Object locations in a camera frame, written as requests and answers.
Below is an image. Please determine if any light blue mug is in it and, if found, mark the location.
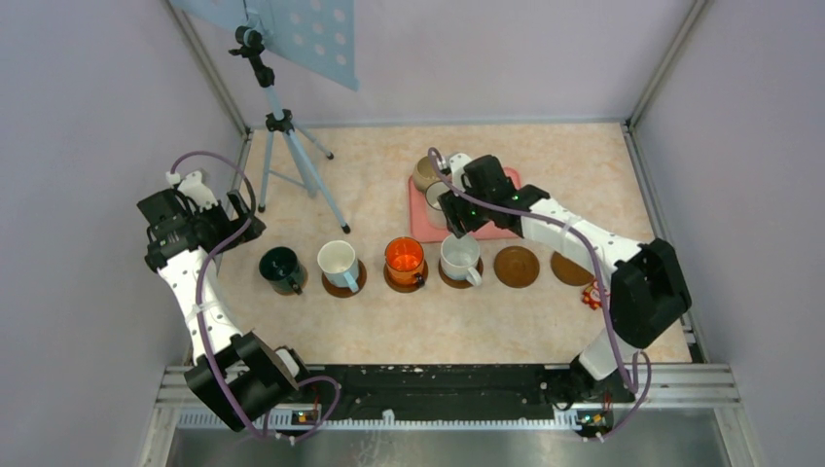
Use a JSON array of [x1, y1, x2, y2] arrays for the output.
[[316, 240, 360, 293]]

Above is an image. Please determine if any white mug front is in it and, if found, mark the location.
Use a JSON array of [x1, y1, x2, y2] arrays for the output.
[[440, 234, 483, 286]]

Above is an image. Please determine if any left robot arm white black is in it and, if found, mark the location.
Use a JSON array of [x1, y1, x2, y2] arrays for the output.
[[137, 188, 312, 432]]

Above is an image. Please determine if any white mug dark rim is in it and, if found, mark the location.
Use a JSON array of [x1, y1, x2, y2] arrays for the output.
[[424, 181, 449, 230]]

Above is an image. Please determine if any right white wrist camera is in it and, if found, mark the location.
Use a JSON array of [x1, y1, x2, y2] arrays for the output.
[[448, 153, 473, 191]]

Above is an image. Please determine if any dark green mug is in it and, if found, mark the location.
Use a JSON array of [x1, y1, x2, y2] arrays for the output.
[[259, 246, 307, 288]]

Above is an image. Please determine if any beige mug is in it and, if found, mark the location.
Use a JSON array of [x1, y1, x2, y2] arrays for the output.
[[412, 157, 441, 193]]

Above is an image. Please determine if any orange glass mug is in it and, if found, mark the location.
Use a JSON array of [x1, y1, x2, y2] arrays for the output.
[[384, 236, 426, 289]]

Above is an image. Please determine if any red owl figurine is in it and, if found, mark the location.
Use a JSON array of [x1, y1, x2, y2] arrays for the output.
[[581, 280, 610, 310]]

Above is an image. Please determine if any dark wooden coaster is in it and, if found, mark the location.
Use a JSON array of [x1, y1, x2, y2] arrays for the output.
[[493, 246, 540, 288], [439, 258, 484, 289], [382, 261, 429, 294], [321, 260, 367, 299], [550, 252, 594, 287]]

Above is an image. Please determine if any blue tripod stand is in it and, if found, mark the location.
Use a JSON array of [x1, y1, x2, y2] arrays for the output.
[[229, 25, 351, 234]]

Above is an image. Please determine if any light wooden coaster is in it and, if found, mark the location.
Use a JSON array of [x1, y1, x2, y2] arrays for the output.
[[270, 269, 307, 296]]

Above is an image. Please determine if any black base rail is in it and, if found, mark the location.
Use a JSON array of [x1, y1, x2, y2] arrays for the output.
[[309, 364, 635, 421]]

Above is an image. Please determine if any blue perforated board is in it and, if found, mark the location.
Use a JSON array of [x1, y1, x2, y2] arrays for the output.
[[172, 0, 359, 91]]

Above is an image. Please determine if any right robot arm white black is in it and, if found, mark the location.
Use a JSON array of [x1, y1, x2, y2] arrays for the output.
[[427, 148, 693, 401]]

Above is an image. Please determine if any pink tray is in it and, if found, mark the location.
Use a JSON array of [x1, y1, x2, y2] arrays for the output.
[[408, 176, 517, 243]]

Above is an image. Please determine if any white cable duct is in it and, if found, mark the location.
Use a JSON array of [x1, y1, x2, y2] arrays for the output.
[[178, 409, 581, 431]]

